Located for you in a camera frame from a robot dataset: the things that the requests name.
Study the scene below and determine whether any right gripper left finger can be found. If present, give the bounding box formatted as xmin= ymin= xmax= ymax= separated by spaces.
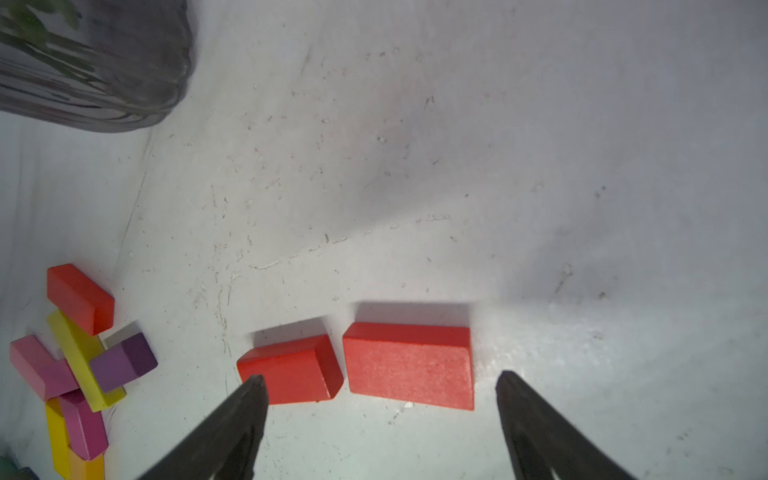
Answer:
xmin=142 ymin=375 xmax=269 ymax=480

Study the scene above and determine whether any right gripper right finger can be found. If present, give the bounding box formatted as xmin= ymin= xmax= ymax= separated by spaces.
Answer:
xmin=496 ymin=371 xmax=632 ymax=479

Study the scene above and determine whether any dark red block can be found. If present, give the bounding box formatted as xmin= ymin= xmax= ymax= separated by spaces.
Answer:
xmin=236 ymin=334 xmax=344 ymax=405

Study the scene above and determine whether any dark purple block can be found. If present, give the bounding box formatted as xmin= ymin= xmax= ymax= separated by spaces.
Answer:
xmin=89 ymin=333 xmax=158 ymax=393

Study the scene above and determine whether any light red block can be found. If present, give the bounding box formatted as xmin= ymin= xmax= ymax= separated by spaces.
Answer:
xmin=342 ymin=322 xmax=475 ymax=411

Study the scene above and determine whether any lime yellow long block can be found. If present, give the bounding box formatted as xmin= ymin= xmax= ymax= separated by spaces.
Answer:
xmin=47 ymin=310 xmax=126 ymax=412

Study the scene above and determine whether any magenta block lower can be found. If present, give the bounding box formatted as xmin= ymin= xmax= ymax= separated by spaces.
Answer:
xmin=59 ymin=390 xmax=109 ymax=460

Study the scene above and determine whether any magenta block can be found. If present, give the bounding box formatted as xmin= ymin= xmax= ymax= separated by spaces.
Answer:
xmin=9 ymin=335 xmax=79 ymax=402
xmin=59 ymin=390 xmax=109 ymax=460

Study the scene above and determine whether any orange block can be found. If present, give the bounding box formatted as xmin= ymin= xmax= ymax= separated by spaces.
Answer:
xmin=68 ymin=448 xmax=105 ymax=480

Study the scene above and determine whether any yellow flat block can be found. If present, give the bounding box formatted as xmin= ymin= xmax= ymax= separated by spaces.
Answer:
xmin=45 ymin=398 xmax=71 ymax=480

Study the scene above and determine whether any orange-red block near vase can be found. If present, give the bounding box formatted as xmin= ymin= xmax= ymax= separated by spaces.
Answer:
xmin=46 ymin=264 xmax=115 ymax=336

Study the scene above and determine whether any magenta block upper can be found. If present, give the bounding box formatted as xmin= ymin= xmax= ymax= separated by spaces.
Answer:
xmin=9 ymin=335 xmax=79 ymax=402

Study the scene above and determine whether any dark glass vase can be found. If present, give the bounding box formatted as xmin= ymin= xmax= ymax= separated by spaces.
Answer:
xmin=1 ymin=1 xmax=194 ymax=133

